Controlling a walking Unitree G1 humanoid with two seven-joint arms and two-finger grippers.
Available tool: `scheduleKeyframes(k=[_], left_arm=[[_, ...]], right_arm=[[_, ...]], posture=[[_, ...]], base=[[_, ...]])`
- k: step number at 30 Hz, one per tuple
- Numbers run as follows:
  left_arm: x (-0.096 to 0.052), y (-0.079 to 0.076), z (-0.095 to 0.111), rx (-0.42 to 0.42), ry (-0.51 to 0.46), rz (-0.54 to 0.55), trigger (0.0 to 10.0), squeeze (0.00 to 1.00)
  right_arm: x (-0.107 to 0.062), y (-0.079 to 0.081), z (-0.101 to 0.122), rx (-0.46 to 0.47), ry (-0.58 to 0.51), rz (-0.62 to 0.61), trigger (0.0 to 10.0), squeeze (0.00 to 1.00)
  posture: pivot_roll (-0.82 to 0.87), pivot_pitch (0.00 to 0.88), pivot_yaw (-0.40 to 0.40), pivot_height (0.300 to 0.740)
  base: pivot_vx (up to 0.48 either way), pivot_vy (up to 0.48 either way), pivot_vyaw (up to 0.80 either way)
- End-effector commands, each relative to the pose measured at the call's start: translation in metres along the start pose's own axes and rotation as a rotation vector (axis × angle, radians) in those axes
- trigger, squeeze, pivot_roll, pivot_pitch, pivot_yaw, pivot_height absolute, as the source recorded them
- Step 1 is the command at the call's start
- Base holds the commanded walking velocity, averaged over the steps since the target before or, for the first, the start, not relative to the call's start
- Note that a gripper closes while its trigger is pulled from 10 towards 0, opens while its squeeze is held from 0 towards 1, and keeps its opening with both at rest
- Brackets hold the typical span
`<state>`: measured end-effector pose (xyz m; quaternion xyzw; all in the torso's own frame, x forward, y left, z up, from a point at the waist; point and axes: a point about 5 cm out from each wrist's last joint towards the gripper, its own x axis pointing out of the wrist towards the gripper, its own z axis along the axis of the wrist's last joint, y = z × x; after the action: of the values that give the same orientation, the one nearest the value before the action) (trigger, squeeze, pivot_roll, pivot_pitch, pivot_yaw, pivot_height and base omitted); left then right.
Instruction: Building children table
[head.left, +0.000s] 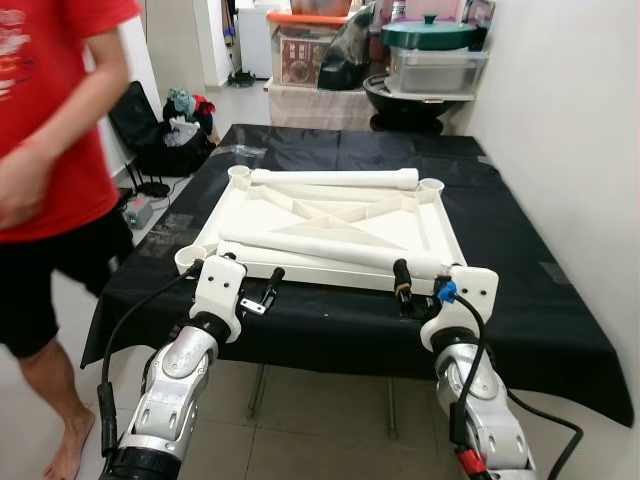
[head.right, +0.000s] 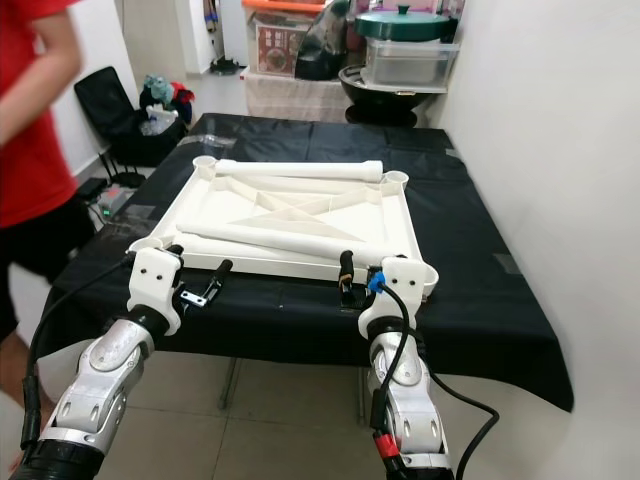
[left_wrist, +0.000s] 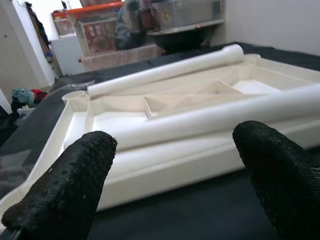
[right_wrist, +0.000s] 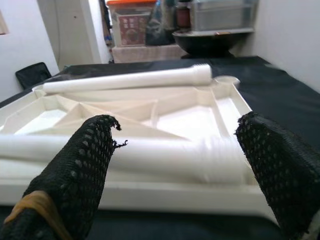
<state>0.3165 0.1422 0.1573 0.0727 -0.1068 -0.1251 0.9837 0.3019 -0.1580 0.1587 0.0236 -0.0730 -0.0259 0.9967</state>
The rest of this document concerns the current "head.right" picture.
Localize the white plastic table leg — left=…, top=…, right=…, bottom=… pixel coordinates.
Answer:
left=213, top=158, right=385, bottom=183
left=178, top=232, right=371, bottom=269

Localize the white plastic table top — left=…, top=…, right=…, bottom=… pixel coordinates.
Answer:
left=128, top=155, right=439, bottom=299

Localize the grey electronic box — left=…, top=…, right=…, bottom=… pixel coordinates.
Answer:
left=98, top=190, right=133, bottom=223

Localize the black fabric bag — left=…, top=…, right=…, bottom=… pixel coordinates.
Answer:
left=110, top=95, right=191, bottom=169

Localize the black tablecloth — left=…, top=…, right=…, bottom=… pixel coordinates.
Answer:
left=28, top=112, right=576, bottom=411

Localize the white crumpled plastic bag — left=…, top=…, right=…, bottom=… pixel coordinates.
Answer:
left=138, top=108, right=176, bottom=136

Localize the red cloth item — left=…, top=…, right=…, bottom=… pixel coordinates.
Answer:
left=172, top=85, right=196, bottom=116

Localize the black folding chair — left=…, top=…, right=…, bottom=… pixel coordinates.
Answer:
left=73, top=65, right=136, bottom=186

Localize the black wok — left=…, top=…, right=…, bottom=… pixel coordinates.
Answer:
left=338, top=65, right=446, bottom=126

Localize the beige cloth covered bench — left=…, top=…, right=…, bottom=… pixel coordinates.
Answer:
left=245, top=72, right=351, bottom=123

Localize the person in red shirt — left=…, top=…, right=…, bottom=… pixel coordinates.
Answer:
left=0, top=0, right=98, bottom=346

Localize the black floor stand base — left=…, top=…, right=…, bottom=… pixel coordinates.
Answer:
left=208, top=58, right=246, bottom=77

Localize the glossy black bag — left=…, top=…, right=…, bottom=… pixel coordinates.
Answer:
left=295, top=0, right=353, bottom=81

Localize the orange lidded storage box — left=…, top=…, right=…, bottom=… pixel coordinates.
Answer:
left=242, top=0, right=326, bottom=79

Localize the green pot with lid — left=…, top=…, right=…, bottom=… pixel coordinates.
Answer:
left=355, top=5, right=453, bottom=43

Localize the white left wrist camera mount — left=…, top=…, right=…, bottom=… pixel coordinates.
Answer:
left=127, top=245, right=184, bottom=336

